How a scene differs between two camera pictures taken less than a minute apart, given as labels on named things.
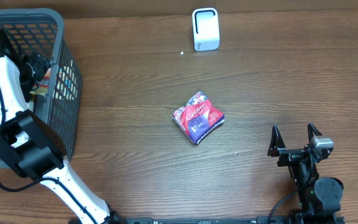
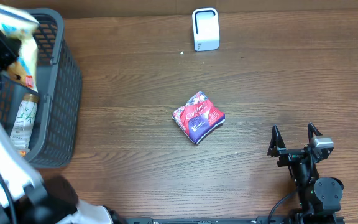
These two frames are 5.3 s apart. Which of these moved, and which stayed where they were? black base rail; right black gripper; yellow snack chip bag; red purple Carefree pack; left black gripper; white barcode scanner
Moved: yellow snack chip bag; left black gripper
Stayed: white barcode scanner; black base rail; right black gripper; red purple Carefree pack
